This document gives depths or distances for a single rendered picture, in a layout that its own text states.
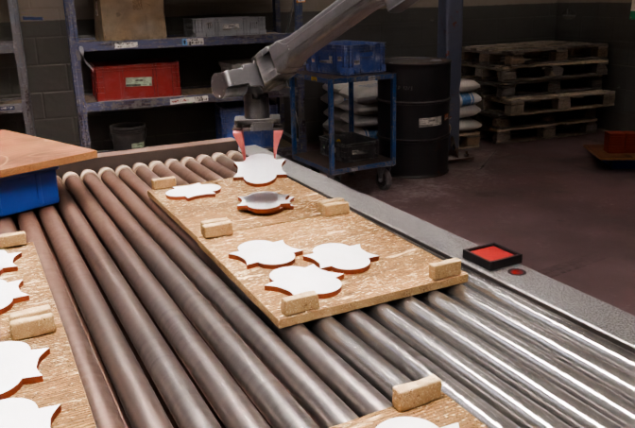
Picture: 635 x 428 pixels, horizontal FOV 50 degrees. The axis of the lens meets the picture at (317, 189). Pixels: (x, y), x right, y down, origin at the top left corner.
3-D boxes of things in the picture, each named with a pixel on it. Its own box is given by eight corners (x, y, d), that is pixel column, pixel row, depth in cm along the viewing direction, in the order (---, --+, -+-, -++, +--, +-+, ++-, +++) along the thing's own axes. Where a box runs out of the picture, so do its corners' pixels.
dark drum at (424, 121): (425, 158, 600) (427, 55, 576) (463, 173, 546) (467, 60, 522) (364, 165, 579) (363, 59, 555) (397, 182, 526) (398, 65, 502)
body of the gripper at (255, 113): (281, 127, 153) (279, 93, 151) (234, 128, 152) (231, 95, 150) (280, 121, 159) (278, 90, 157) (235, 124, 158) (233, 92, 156)
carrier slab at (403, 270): (351, 217, 152) (350, 210, 151) (468, 282, 116) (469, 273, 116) (197, 245, 137) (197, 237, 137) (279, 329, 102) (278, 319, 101)
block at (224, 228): (231, 231, 140) (230, 219, 139) (233, 234, 138) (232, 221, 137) (201, 237, 137) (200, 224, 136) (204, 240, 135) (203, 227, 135)
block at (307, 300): (316, 304, 106) (315, 288, 105) (320, 309, 104) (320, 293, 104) (280, 313, 103) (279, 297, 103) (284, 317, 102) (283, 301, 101)
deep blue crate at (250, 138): (269, 138, 631) (267, 98, 621) (281, 147, 593) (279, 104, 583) (215, 143, 617) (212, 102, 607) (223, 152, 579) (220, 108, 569)
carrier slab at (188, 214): (275, 177, 188) (274, 171, 187) (350, 215, 153) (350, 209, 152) (147, 196, 173) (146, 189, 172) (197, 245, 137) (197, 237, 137)
